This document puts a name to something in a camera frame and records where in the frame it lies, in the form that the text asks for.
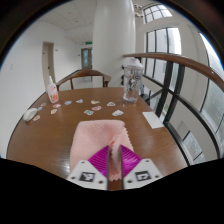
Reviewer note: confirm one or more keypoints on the side doorway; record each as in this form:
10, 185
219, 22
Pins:
46, 66

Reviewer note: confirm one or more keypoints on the white round column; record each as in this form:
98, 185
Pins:
113, 40

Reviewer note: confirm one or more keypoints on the white paper card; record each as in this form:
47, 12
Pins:
153, 120

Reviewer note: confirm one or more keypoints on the white bottle with orange label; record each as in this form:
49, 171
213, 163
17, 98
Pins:
52, 93

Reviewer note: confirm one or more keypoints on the black railing with wooden handrail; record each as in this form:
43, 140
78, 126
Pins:
173, 59

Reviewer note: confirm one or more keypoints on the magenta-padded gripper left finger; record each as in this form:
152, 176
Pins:
88, 176

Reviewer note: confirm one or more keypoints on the white and orange sticker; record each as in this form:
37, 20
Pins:
95, 102

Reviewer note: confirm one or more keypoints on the large black-framed window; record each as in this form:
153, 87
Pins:
173, 40

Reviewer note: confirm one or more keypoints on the pink sticker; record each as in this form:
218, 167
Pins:
96, 108
57, 105

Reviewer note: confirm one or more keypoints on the small blue sticker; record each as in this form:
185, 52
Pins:
39, 108

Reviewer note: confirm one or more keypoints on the clear shaker bottle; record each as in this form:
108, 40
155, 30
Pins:
131, 83

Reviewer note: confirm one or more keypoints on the small high window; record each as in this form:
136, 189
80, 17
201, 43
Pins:
156, 12

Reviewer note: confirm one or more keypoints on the green exit sign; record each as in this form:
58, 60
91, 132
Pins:
88, 43

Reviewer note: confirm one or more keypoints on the glass double door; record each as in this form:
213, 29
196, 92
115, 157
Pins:
86, 58

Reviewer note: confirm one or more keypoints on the pink towel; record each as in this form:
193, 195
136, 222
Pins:
96, 136

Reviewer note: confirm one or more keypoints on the wooden chair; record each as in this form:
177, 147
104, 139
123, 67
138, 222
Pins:
83, 73

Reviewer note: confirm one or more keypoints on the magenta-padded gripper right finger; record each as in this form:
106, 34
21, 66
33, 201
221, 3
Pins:
141, 175

